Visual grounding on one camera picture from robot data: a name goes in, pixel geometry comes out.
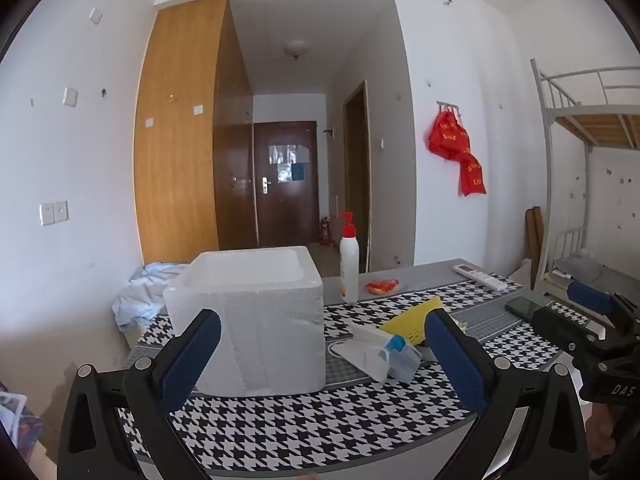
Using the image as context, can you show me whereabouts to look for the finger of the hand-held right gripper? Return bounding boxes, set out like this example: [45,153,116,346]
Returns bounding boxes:
[531,305,613,361]
[567,281,640,341]

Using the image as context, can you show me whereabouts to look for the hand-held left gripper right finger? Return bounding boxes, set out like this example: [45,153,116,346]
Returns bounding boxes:
[425,307,591,480]

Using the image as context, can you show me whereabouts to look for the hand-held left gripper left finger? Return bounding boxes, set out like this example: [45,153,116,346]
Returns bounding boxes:
[57,308,223,480]

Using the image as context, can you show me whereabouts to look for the yellow cloth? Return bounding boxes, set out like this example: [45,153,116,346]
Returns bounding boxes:
[378,296,446,348]

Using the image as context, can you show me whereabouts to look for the white foam box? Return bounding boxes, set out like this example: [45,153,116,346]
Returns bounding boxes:
[162,246,326,398]

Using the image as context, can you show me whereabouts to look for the white face mask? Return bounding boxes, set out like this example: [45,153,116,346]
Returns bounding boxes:
[327,321,396,381]

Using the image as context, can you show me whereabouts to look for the person's right hand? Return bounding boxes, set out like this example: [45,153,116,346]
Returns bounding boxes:
[587,402,623,468]

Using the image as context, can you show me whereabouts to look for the grey folded cloth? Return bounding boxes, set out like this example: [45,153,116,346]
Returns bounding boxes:
[555,256,603,283]

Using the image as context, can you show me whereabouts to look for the black phone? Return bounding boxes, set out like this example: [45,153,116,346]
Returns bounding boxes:
[504,296,546,318]

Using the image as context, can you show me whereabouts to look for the brown wooden boards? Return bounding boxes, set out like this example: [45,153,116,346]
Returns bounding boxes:
[525,206,546,286]

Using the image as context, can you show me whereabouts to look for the light blue cloth pile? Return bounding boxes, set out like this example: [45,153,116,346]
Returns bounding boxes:
[111,261,193,331]

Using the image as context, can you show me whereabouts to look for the white remote control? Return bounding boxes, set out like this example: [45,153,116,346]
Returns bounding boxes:
[453,262,508,291]

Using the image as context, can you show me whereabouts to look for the houndstooth tablecloth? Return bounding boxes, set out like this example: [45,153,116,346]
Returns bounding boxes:
[117,272,601,476]

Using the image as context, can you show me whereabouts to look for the white lotion bottle red pump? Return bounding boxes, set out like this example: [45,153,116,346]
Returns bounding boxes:
[336,211,361,305]

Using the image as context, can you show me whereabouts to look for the dark brown door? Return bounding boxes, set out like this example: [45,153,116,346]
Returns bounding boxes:
[252,121,321,248]

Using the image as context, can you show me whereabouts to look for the grey metal bunk bed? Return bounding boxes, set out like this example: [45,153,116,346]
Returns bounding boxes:
[530,58,640,301]

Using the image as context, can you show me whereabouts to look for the colourful printed paper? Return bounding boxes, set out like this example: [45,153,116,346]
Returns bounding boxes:
[0,391,43,453]

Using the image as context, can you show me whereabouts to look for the wooden wardrobe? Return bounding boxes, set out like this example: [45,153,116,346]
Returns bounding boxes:
[134,0,256,265]

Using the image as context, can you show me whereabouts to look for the red hanging bag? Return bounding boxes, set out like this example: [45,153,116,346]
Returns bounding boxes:
[427,108,487,197]

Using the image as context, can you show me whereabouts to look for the grey paper notice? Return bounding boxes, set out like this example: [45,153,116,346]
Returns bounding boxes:
[270,144,311,181]

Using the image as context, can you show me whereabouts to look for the white double wall socket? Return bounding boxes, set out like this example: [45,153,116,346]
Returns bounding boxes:
[40,201,69,226]

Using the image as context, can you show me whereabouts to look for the brown doorway frame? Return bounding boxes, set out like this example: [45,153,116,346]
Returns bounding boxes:
[342,81,372,273]

